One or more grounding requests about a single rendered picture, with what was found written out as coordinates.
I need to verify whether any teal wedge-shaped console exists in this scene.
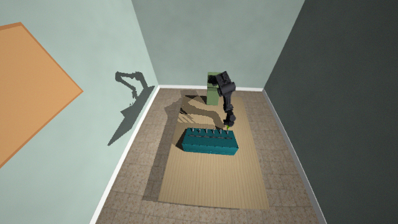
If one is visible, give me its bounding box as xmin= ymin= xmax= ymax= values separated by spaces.
xmin=182 ymin=127 xmax=239 ymax=156

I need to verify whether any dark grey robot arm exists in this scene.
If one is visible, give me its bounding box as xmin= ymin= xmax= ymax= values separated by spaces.
xmin=209 ymin=71 xmax=236 ymax=127

